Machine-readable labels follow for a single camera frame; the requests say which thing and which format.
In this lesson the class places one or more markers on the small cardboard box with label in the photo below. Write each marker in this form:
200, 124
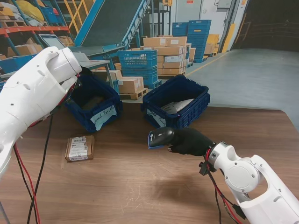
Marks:
93, 102

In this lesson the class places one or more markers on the blue bin boxed parcels label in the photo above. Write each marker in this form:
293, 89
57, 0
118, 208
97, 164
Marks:
109, 100

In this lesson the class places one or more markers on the crumpled handwritten paper label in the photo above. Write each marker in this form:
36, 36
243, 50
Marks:
160, 120

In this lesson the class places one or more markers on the white padded mailer bag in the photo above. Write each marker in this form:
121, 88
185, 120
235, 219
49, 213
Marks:
180, 105

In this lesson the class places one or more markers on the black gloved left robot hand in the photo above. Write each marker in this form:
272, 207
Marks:
85, 72

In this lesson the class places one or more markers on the black and blue barcode scanner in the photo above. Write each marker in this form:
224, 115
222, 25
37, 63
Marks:
161, 136

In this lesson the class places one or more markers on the brown cardboard parcel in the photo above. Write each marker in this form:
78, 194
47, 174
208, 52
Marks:
79, 149

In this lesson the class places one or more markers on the blue ribbed plastic bin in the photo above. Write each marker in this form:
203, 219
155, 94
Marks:
191, 116

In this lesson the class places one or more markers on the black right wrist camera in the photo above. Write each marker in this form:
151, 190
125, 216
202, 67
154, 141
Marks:
203, 168

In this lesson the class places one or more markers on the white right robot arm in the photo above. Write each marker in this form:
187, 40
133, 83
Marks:
252, 182

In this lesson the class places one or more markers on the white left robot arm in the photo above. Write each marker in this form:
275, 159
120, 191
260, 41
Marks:
30, 93

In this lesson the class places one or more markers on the handwritten boxed parcels paper label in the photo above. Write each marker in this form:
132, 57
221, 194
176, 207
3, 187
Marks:
102, 115

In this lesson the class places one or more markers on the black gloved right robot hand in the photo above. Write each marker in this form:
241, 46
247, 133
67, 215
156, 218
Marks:
191, 142

